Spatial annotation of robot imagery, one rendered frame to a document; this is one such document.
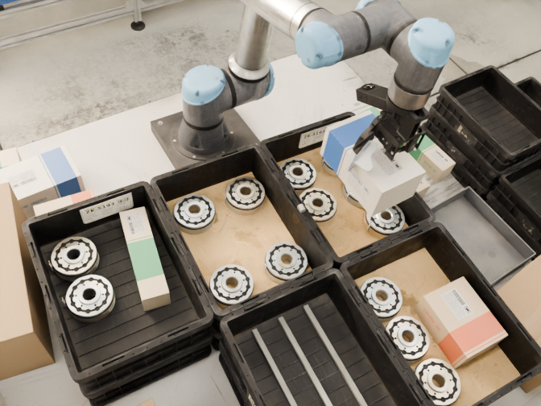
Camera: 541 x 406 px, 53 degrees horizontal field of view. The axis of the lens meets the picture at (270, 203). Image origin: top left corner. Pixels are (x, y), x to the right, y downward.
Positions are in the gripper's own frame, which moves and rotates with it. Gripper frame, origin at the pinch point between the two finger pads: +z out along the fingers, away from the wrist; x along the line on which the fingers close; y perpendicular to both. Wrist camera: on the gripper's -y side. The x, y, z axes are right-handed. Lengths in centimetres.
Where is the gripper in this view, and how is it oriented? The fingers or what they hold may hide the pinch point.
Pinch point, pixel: (372, 156)
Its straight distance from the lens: 121.4
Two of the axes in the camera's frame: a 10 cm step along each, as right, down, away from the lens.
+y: 5.2, 7.4, -4.3
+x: 8.5, -3.8, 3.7
